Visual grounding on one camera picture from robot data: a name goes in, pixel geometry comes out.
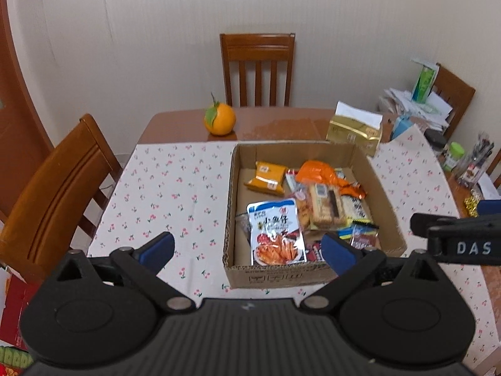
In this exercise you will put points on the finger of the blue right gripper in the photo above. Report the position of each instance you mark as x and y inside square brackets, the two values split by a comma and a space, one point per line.
[488, 207]

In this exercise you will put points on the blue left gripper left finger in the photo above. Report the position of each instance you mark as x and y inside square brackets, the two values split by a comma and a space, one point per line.
[155, 254]

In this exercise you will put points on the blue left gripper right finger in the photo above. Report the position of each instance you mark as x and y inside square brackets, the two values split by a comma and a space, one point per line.
[339, 255]

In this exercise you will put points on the red pig snack packet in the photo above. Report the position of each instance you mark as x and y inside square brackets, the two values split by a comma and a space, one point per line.
[364, 235]

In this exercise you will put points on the barcode brown cake packet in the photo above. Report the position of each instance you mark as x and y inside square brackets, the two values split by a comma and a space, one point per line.
[325, 212]

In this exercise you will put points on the long beige strip snack bag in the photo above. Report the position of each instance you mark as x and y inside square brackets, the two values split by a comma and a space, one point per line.
[352, 208]

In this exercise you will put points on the white blue fish snack bag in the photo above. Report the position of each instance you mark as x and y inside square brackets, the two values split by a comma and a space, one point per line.
[275, 233]

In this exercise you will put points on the round biscuit clear packet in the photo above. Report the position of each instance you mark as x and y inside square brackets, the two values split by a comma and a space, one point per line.
[302, 196]

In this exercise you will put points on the orange snack bag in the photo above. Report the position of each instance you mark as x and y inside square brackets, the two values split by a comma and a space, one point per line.
[315, 171]

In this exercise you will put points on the silver red snack packet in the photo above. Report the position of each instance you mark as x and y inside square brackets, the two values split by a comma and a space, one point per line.
[291, 179]

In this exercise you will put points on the yellow orange snack packet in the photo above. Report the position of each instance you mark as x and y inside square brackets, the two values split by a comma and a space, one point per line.
[268, 179]

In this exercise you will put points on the gold snowflake ornament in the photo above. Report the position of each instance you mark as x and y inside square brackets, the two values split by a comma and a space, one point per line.
[471, 203]

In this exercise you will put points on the clear pen holder jar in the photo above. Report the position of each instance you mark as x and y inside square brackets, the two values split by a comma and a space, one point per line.
[473, 164]

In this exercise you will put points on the green lid bottle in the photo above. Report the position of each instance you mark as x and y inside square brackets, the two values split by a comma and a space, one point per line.
[453, 155]

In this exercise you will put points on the brown cardboard box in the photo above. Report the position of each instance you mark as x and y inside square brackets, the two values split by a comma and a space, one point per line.
[284, 196]

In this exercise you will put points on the black lid jar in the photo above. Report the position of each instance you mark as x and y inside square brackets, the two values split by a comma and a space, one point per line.
[436, 141]

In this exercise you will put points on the pile of white papers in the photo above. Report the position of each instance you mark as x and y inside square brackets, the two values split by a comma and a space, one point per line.
[435, 111]

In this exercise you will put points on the left wooden chair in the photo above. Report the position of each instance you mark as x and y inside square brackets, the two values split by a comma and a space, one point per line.
[41, 226]

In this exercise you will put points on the wooden chair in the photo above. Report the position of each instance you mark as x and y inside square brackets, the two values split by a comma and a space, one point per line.
[41, 226]
[265, 52]
[455, 92]

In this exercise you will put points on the right wooden chair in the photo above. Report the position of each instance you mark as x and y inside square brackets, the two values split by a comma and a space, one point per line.
[455, 92]

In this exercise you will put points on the light blue small box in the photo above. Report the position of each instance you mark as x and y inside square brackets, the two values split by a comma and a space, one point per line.
[401, 125]

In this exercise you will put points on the green white carton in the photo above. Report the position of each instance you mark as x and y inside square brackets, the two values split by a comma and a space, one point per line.
[425, 81]

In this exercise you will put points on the gold tissue pack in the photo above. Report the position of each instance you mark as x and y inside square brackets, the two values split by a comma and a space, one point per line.
[350, 125]

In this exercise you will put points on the orange fruit with leaf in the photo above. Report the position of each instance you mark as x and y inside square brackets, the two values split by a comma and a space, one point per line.
[219, 118]

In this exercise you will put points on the red printed box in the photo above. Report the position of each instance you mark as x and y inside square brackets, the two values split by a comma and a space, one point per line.
[15, 297]

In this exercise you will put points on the wooden glass door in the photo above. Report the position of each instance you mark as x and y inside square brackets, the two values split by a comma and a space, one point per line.
[24, 142]

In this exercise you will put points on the far wooden chair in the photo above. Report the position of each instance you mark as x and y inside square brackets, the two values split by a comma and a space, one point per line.
[265, 52]

